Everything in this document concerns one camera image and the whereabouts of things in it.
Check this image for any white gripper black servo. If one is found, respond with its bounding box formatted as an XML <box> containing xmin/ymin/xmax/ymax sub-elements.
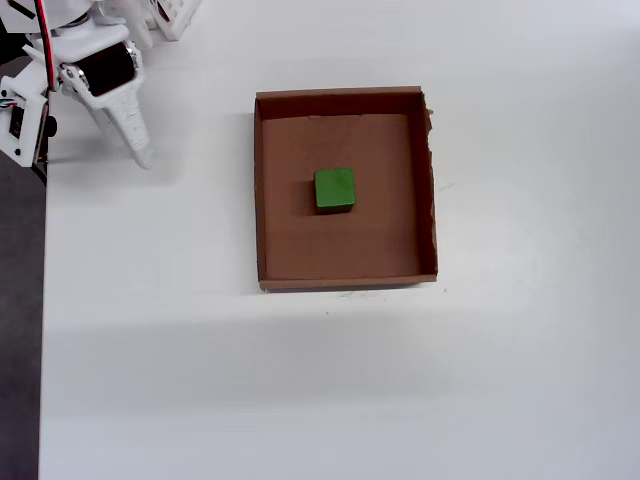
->
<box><xmin>21</xmin><ymin>24</ymin><xmax>155</xmax><ymax>172</ymax></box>

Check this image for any green cube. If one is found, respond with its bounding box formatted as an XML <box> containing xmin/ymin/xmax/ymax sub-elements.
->
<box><xmin>313</xmin><ymin>167</ymin><xmax>357</xmax><ymax>215</ymax></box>

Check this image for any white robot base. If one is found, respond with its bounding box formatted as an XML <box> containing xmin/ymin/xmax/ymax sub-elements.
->
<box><xmin>148</xmin><ymin>0</ymin><xmax>204</xmax><ymax>42</ymax></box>

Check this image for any brown cardboard box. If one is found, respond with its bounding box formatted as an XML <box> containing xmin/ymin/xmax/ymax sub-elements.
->
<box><xmin>253</xmin><ymin>85</ymin><xmax>440</xmax><ymax>293</ymax></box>

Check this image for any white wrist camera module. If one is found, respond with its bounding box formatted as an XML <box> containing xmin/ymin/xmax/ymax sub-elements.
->
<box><xmin>0</xmin><ymin>62</ymin><xmax>57</xmax><ymax>168</ymax></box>

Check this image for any red black servo cable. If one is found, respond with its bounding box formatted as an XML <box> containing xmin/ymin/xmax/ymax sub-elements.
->
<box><xmin>33</xmin><ymin>0</ymin><xmax>59</xmax><ymax>94</ymax></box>

